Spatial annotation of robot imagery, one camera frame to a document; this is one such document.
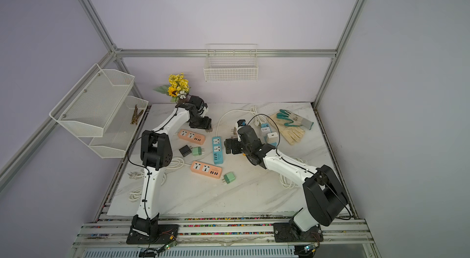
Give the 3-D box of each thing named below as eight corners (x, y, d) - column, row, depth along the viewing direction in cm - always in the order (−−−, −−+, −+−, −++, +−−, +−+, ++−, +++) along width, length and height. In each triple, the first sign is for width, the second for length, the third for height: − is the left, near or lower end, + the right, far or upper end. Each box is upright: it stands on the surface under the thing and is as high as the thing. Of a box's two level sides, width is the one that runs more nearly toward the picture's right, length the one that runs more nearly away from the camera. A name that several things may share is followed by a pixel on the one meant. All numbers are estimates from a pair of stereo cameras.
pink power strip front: (189, 171, 93) (188, 169, 91) (194, 161, 97) (193, 159, 94) (219, 180, 90) (219, 177, 88) (223, 169, 94) (223, 166, 92)
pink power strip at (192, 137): (176, 138, 106) (175, 135, 104) (180, 131, 109) (179, 128, 107) (203, 145, 103) (202, 142, 101) (207, 138, 106) (206, 135, 104)
